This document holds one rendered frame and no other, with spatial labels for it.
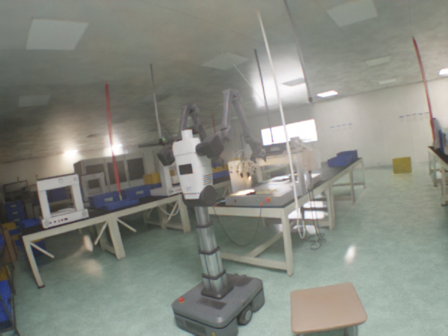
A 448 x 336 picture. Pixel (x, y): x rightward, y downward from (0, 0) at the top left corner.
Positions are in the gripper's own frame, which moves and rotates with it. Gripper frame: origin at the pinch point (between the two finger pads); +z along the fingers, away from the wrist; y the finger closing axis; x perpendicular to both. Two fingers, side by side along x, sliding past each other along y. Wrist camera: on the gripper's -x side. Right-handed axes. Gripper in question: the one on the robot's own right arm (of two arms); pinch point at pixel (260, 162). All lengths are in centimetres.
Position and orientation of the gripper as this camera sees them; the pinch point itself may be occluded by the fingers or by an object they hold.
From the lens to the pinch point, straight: 216.0
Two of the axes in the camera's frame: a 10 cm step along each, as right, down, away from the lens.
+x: -4.1, 6.1, -6.8
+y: -8.1, 1.0, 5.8
